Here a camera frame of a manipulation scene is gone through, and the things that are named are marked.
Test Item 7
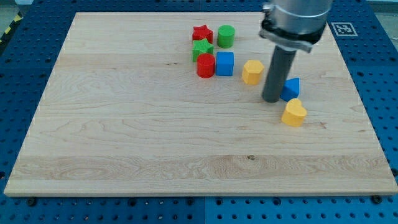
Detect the yellow hexagon block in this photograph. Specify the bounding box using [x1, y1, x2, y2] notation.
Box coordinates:
[242, 60, 264, 85]

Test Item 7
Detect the blue triangle block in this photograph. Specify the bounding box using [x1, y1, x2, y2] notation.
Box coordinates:
[280, 77, 300, 101]

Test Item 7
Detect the green cylinder block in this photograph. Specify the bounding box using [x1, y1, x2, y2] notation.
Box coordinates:
[217, 24, 235, 49]

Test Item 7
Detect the red star block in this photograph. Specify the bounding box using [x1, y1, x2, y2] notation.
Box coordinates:
[192, 24, 213, 44]

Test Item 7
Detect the wooden board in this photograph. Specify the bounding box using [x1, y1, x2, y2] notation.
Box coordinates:
[4, 12, 397, 197]

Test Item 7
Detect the green star block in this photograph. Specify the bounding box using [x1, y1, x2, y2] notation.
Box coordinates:
[192, 39, 214, 62]

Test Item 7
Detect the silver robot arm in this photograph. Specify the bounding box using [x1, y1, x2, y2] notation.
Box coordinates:
[259, 0, 333, 53]

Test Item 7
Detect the white fiducial marker tag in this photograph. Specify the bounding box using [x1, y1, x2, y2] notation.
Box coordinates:
[331, 22, 358, 37]

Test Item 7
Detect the red cylinder block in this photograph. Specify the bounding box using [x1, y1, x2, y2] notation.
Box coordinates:
[197, 53, 215, 78]

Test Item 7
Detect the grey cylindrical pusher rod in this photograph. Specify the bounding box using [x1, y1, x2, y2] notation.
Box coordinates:
[262, 45, 297, 103]

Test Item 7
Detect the blue cube block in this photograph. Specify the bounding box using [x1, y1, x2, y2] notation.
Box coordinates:
[216, 52, 234, 76]

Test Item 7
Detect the yellow heart block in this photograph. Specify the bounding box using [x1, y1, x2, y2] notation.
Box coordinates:
[281, 98, 308, 127]

